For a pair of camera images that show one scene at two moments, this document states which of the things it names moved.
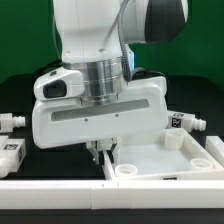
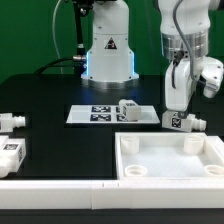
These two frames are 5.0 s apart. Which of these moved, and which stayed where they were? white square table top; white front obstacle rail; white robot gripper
Moved: white robot gripper; white square table top
Stayed: white front obstacle rail
